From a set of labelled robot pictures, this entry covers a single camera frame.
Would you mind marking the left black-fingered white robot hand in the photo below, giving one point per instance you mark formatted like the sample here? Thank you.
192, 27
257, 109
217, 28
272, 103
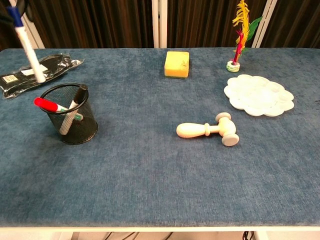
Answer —
3, 18

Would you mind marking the blue capped white marker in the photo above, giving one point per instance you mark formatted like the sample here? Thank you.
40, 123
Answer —
30, 53

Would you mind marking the red-capped white marker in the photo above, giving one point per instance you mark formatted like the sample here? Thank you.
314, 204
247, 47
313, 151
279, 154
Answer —
46, 104

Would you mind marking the black capped marker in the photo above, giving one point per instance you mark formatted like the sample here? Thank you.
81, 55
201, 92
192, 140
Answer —
80, 94

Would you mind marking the black mesh pen holder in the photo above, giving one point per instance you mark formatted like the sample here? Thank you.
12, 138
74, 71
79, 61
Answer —
80, 130

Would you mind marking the dark pleated curtain panel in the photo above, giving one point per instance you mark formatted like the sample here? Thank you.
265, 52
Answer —
95, 25
205, 25
7, 37
297, 25

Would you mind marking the black item in plastic bag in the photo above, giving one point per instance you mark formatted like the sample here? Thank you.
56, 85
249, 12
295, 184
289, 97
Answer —
58, 65

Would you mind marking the yellow sponge block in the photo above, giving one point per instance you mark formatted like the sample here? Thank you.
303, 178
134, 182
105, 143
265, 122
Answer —
176, 66

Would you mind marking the blue fabric table cloth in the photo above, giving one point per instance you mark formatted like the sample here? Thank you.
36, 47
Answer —
150, 175

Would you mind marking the wooden toy hammer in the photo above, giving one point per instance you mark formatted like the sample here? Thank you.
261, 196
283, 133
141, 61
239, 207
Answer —
195, 130

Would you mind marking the colourful feather shuttlecock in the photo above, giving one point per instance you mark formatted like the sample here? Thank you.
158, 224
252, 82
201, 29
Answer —
233, 67

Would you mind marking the white flower-shaped paint palette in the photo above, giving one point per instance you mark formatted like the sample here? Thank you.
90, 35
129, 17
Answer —
257, 97

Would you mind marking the white partition frame post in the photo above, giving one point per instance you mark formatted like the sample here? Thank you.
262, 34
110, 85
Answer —
262, 35
159, 25
36, 37

